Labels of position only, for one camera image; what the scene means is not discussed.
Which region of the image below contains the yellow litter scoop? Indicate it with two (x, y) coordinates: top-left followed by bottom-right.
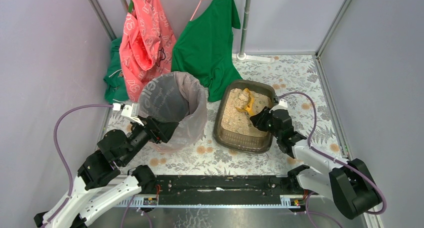
(235, 88), (255, 116)

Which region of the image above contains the beige litter clump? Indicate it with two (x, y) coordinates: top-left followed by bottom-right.
(228, 88), (251, 108)

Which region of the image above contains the trash bin with plastic liner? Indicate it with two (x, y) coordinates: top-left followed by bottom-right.
(138, 71), (208, 153)

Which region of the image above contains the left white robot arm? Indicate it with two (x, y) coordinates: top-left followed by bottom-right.
(34, 116), (179, 228)

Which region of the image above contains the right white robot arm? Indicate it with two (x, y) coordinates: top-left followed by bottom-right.
(250, 107), (386, 220)

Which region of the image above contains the grey litter box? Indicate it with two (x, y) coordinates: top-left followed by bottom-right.
(213, 79), (276, 154)

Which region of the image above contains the dark green garment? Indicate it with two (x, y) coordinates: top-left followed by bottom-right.
(103, 37), (129, 104)

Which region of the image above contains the clothes rack pole with base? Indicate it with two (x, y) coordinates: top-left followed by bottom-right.
(232, 0), (275, 64)

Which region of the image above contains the pink patterned garment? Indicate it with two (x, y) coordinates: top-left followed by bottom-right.
(119, 0), (177, 102)

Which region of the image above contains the green t-shirt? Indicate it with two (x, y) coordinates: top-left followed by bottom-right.
(171, 0), (241, 102)

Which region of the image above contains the pink clothes hanger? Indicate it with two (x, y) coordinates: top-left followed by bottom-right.
(190, 0), (204, 21)

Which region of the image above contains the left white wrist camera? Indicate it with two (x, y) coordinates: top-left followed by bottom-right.
(120, 102), (144, 126)

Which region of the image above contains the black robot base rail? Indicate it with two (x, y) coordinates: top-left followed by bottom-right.
(139, 175), (305, 207)

